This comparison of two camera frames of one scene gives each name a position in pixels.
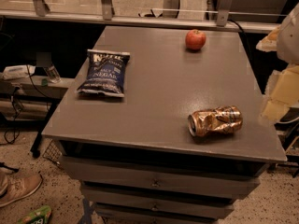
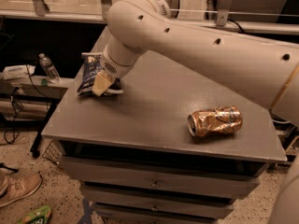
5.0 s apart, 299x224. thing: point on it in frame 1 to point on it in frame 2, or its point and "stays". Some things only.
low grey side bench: (31, 98) stays
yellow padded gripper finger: (284, 92) to (117, 57)
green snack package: (37, 216) stays
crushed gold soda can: (219, 119) stays
